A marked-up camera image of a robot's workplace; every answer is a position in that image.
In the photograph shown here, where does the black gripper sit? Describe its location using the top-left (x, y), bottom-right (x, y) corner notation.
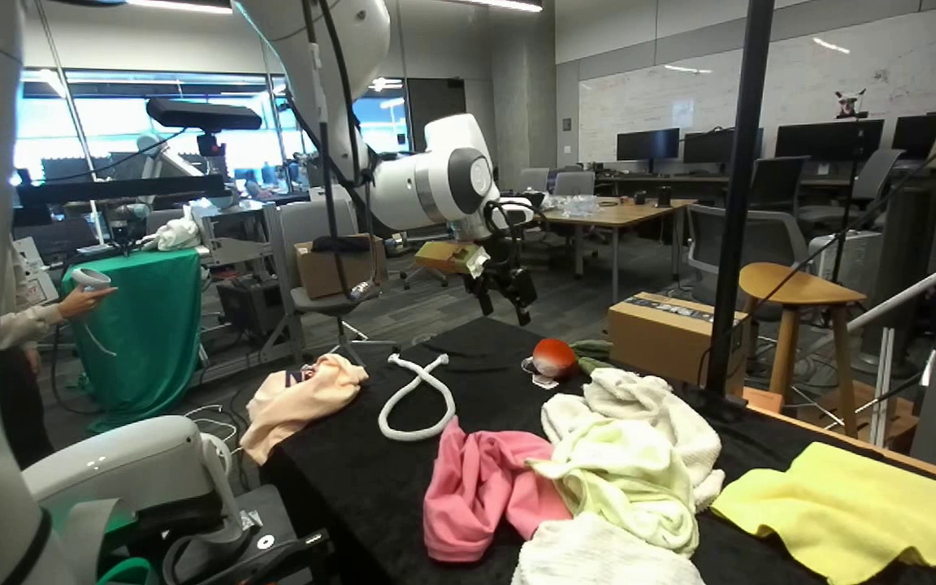
top-left (465, 198), bottom-right (537, 324)

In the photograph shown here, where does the red white ball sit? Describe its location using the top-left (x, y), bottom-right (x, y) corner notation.
top-left (529, 338), bottom-right (580, 381)

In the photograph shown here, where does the white rope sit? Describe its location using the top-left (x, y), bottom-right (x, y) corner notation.
top-left (373, 352), bottom-right (459, 444)

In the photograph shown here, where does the yellow cloth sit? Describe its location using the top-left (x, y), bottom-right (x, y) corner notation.
top-left (711, 441), bottom-right (936, 585)

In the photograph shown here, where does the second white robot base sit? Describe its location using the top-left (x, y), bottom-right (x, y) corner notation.
top-left (0, 0), bottom-right (324, 585)

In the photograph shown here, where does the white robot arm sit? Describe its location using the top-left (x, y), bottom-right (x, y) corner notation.
top-left (227, 0), bottom-right (537, 323)

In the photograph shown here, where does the white shirt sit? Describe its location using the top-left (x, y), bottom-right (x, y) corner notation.
top-left (539, 366), bottom-right (725, 509)

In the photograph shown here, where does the cardboard box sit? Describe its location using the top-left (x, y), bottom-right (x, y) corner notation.
top-left (609, 294), bottom-right (715, 390)

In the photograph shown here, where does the pink cloth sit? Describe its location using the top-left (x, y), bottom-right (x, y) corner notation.
top-left (422, 421), bottom-right (570, 565)

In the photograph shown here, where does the pale green cloth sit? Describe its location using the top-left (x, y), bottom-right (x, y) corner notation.
top-left (532, 421), bottom-right (700, 557)

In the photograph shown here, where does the wooden stool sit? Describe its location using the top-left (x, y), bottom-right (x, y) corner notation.
top-left (739, 262), bottom-right (864, 434)

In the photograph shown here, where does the peach cloth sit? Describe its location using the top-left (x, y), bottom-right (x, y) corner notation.
top-left (239, 355), bottom-right (367, 466)

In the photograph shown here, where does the black table cloth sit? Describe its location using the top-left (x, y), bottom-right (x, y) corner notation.
top-left (264, 317), bottom-right (824, 585)

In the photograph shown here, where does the black vertical pole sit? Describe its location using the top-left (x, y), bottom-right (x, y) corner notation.
top-left (703, 0), bottom-right (772, 421)

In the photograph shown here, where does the white towel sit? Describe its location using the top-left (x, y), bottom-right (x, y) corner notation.
top-left (509, 512), bottom-right (705, 585)

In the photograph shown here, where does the person in beige top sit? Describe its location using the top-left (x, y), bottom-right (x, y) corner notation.
top-left (0, 248), bottom-right (112, 467)

